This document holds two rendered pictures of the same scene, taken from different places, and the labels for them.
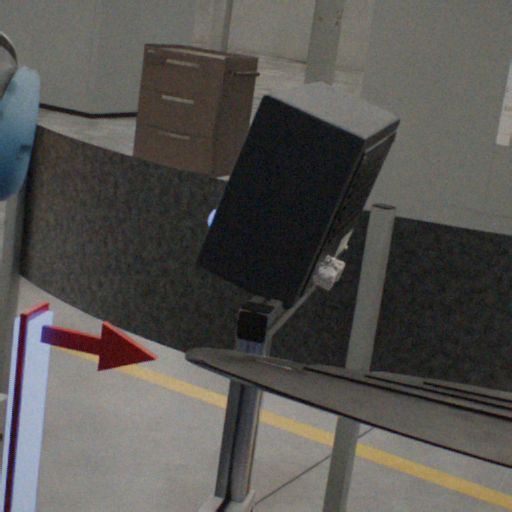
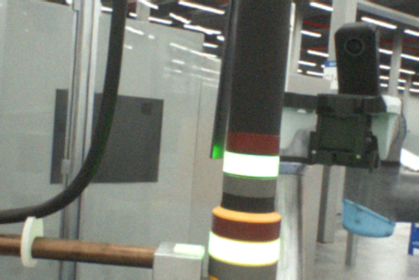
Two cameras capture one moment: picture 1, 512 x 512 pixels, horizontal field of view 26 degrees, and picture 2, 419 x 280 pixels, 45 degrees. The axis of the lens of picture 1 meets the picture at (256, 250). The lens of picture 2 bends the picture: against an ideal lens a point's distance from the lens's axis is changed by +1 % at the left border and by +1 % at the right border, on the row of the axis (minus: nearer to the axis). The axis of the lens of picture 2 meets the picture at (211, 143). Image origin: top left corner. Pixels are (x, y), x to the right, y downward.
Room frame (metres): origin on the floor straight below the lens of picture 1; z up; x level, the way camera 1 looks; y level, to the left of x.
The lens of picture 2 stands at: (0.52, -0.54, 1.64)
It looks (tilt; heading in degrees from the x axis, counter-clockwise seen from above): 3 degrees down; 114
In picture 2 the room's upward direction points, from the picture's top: 5 degrees clockwise
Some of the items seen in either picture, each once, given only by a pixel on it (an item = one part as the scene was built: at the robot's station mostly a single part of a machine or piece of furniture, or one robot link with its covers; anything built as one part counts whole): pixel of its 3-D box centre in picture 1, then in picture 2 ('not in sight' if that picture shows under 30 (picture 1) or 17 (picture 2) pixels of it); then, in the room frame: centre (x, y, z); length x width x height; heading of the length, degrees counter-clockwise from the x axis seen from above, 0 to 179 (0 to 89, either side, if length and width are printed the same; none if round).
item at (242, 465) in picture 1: (244, 402); not in sight; (1.01, -0.01, 0.96); 0.03 x 0.03 x 0.20; 77
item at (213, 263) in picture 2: not in sight; (242, 264); (0.42, -0.24, 1.55); 0.04 x 0.04 x 0.01
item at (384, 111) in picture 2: not in sight; (383, 129); (0.47, -0.03, 1.64); 0.09 x 0.03 x 0.06; 114
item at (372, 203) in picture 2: not in sight; (380, 196); (0.45, 0.24, 1.54); 0.11 x 0.08 x 0.11; 34
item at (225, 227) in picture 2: not in sight; (245, 223); (0.42, -0.24, 1.57); 0.04 x 0.04 x 0.01
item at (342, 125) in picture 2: not in sight; (352, 129); (0.43, 0.07, 1.63); 0.12 x 0.08 x 0.09; 87
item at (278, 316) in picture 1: (280, 298); not in sight; (1.11, -0.03, 1.04); 0.24 x 0.03 x 0.03; 167
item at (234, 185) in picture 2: not in sight; (249, 183); (0.42, -0.24, 1.60); 0.03 x 0.03 x 0.01
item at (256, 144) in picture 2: not in sight; (252, 142); (0.42, -0.24, 1.62); 0.03 x 0.03 x 0.01
